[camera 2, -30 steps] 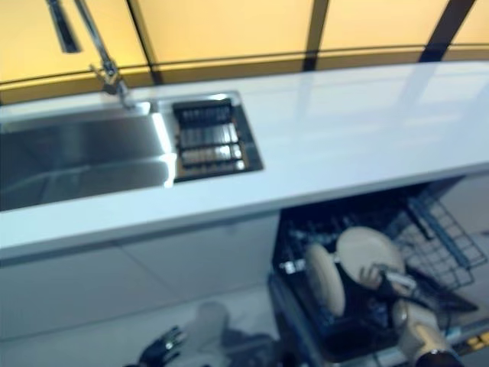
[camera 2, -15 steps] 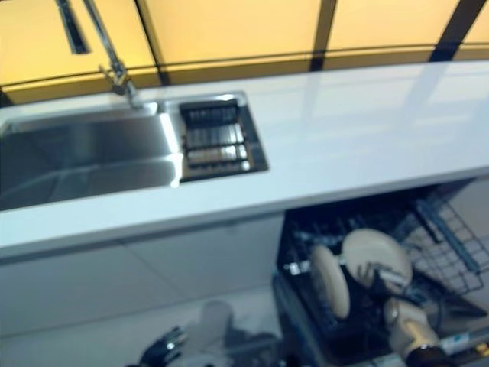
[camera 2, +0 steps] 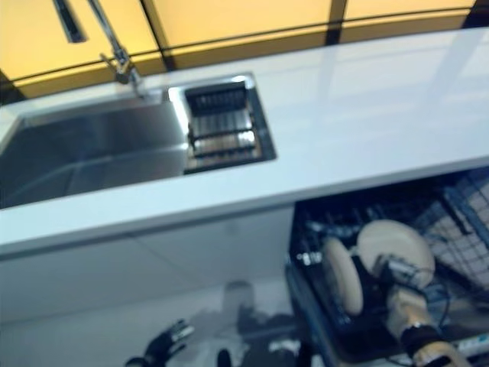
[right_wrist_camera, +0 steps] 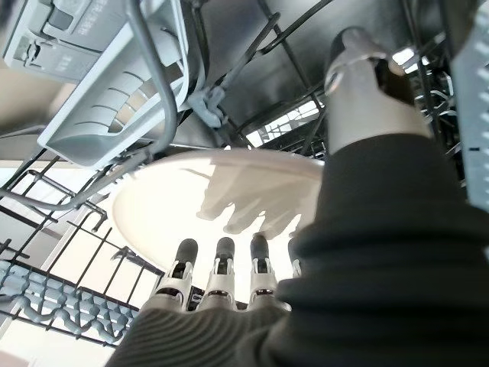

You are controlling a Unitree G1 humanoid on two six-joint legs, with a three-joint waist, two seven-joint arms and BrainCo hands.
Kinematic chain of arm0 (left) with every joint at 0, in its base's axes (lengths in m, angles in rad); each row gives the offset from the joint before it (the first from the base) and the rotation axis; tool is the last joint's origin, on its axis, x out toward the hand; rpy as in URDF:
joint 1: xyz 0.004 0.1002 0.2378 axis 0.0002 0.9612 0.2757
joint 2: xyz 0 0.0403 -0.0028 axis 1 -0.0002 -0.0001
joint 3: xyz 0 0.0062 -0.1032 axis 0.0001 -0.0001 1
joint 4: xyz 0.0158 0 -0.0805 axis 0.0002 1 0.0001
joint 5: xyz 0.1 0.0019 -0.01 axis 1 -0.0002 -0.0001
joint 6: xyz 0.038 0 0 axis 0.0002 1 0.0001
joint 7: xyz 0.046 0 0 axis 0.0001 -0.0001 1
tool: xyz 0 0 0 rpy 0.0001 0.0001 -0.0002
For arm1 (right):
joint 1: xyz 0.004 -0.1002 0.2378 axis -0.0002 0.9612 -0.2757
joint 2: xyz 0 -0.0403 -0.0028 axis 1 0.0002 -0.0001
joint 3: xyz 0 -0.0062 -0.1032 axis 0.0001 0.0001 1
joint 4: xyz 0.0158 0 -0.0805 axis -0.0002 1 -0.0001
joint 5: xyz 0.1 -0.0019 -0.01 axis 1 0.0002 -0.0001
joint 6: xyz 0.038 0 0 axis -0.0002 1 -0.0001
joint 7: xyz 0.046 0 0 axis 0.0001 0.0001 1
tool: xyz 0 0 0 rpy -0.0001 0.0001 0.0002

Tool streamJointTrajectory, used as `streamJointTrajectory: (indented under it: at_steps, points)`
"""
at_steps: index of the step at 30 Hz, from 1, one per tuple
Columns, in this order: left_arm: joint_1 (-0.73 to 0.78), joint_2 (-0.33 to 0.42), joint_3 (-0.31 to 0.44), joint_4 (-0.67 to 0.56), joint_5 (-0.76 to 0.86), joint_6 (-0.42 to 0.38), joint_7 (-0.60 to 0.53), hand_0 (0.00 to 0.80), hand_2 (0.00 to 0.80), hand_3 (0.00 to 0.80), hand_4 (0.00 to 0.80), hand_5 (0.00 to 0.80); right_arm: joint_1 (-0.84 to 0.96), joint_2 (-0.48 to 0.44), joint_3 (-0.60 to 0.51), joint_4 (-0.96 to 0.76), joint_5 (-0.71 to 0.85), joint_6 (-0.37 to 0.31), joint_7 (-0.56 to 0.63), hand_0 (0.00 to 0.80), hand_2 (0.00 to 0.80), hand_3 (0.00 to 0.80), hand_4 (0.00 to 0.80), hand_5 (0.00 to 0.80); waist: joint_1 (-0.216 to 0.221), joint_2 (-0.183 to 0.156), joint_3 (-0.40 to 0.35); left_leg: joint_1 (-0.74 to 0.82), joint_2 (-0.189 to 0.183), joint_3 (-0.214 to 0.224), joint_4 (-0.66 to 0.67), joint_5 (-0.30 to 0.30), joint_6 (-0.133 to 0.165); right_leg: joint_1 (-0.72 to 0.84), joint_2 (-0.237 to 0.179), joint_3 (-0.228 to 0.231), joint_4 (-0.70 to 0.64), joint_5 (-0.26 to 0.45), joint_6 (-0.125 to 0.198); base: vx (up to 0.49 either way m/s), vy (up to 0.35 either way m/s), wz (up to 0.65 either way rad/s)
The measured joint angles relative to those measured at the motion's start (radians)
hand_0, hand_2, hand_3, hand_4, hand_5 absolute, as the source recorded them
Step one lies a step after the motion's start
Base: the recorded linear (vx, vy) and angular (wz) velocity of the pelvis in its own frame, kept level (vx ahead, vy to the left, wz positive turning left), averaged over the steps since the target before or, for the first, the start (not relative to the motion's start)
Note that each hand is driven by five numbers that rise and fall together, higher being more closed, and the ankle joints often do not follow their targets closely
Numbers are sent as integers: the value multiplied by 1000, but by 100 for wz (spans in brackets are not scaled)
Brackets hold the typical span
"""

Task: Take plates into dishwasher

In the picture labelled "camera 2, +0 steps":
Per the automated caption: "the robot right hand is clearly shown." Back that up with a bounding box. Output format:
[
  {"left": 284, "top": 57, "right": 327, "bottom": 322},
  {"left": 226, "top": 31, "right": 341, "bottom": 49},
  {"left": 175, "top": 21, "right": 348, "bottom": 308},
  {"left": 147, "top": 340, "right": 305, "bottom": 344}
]
[{"left": 375, "top": 254, "right": 435, "bottom": 294}]

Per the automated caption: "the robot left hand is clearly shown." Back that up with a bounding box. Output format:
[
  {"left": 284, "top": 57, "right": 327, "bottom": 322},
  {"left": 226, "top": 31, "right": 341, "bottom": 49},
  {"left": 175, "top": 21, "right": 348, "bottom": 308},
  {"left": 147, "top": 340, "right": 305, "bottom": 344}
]
[{"left": 127, "top": 318, "right": 196, "bottom": 367}]

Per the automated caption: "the built-in dishwasher with open door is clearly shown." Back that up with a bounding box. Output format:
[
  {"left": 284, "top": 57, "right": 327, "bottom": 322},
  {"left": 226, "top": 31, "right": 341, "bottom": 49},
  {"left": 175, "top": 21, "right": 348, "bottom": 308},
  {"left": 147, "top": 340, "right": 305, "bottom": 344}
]
[{"left": 283, "top": 163, "right": 489, "bottom": 367}]

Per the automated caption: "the black dish drying rack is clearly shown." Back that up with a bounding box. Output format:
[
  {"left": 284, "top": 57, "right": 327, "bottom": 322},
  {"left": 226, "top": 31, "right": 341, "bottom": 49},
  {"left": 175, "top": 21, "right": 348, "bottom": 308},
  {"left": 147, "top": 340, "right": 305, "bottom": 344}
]
[{"left": 183, "top": 84, "right": 265, "bottom": 170}]

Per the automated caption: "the stainless steel sink basin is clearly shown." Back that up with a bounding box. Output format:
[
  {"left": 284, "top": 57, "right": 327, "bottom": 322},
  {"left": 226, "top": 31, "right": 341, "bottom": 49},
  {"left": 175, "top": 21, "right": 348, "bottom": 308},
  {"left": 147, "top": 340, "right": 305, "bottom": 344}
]
[{"left": 0, "top": 71, "right": 277, "bottom": 210}]

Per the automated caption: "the chrome pull-down kitchen faucet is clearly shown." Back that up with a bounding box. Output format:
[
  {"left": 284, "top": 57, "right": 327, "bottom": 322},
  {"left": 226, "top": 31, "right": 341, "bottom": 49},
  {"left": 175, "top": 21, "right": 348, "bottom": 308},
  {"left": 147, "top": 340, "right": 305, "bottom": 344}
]
[{"left": 52, "top": 0, "right": 145, "bottom": 99}]

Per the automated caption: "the white glossy cabinet door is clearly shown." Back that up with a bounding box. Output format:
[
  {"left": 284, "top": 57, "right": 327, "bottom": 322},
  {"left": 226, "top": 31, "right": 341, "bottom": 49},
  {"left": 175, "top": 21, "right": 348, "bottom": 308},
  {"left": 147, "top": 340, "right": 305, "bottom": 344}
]
[
  {"left": 129, "top": 208, "right": 296, "bottom": 307},
  {"left": 0, "top": 235, "right": 199, "bottom": 324}
]

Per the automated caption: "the beige round plate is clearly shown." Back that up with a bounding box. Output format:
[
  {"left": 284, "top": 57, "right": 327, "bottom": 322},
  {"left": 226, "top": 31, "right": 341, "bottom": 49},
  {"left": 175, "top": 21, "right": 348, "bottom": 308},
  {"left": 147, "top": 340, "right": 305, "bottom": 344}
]
[
  {"left": 356, "top": 219, "right": 437, "bottom": 294},
  {"left": 322, "top": 236, "right": 364, "bottom": 317}
]

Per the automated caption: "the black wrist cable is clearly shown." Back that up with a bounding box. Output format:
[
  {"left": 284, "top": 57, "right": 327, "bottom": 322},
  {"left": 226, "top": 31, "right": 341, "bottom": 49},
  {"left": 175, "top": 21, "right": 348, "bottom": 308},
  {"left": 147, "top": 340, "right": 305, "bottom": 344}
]
[{"left": 414, "top": 267, "right": 452, "bottom": 332}]

